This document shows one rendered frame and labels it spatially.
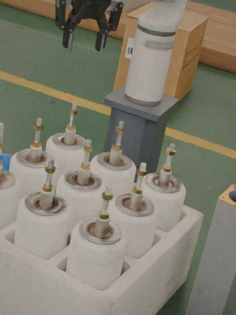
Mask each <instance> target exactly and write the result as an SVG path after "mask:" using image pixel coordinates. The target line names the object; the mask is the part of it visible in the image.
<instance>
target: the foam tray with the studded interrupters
mask: <svg viewBox="0 0 236 315"><path fill-rule="evenodd" d="M202 220H203V215H202V213H201V212H199V211H197V210H195V209H192V208H190V207H188V206H185V205H183V207H182V210H181V215H180V218H179V223H178V224H176V225H175V226H174V228H173V229H172V230H171V231H169V232H168V233H165V232H162V231H160V230H158V229H155V235H154V239H153V243H152V248H151V249H149V250H148V251H147V252H146V253H145V254H144V255H143V256H142V257H141V258H140V259H133V258H131V257H129V256H127V255H125V256H124V262H123V265H122V268H121V272H120V277H119V278H118V279H117V280H116V281H115V282H114V283H113V284H112V285H111V286H110V287H108V288H107V289H106V290H104V291H101V290H97V289H95V288H93V287H91V286H89V285H88V284H86V283H84V282H81V280H79V279H77V278H75V277H74V276H72V275H70V274H68V273H66V264H67V259H68V256H69V248H70V244H71V236H72V231H73V227H71V226H69V234H68V237H67V243H66V247H65V248H64V249H63V250H61V251H60V252H58V253H57V255H55V256H54V257H52V258H51V259H49V260H42V259H40V258H38V257H36V256H34V255H33V254H31V253H30V252H27V251H26V250H24V249H22V248H20V247H19V246H17V245H14V236H15V230H16V224H17V221H14V222H12V223H11V224H9V225H7V226H6V227H5V228H4V229H1V230H0V315H155V314H156V313H157V312H158V311H159V310H160V309H161V307H162V306H163V305H164V304H165V303H166V302H167V301H168V300H169V299H170V298H171V296H172V295H173V294H174V293H175V292H176V291H177V290H178V289H179V288H180V287H181V286H182V284H183V283H184V282H185V281H186V278H187V274H188V271H189V267H190V266H191V261H192V257H193V254H194V250H195V246H196V243H197V238H198V236H199V231H200V227H201V224H202Z"/></svg>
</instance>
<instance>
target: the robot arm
mask: <svg viewBox="0 0 236 315"><path fill-rule="evenodd" d="M146 1H151V2H156V4H155V5H154V7H152V8H151V9H149V10H147V12H145V13H143V14H141V15H140V17H139V19H138V25H137V29H136V32H135V39H134V43H133V49H132V56H131V60H130V67H129V71H128V77H127V83H126V88H125V95H124V96H125V98H126V99H127V100H128V101H130V102H133V103H136V104H139V105H141V106H157V105H159V104H160V102H161V99H162V94H163V90H164V88H165V83H166V79H167V73H168V68H169V64H170V59H171V53H172V49H173V43H174V40H175V34H176V31H177V29H178V27H179V26H180V23H181V22H182V19H183V15H184V11H185V8H186V4H187V0H146ZM70 3H71V5H72V7H73V8H72V10H71V12H70V14H69V15H68V18H67V20H66V21H65V13H66V9H67V8H68V4H70ZM109 6H111V14H110V16H109V19H108V23H107V19H106V16H105V13H104V12H105V10H106V9H107V8H108V7H109ZM123 8H124V3H122V2H120V1H119V0H56V5H55V25H56V26H57V27H58V28H59V29H61V30H63V41H62V45H63V47H64V49H65V50H66V51H67V52H71V49H72V44H73V35H74V34H73V31H74V29H75V28H76V26H77V25H78V24H79V23H80V21H81V20H82V19H90V18H91V19H93V20H96V21H97V24H98V27H99V30H100V31H98V34H97V39H96V46H95V49H96V50H97V51H98V52H102V51H103V49H104V48H105V45H106V37H107V34H108V33H109V32H111V31H116V30H117V28H118V25H119V20H120V16H121V13H122V10H123ZM76 15H77V16H76Z"/></svg>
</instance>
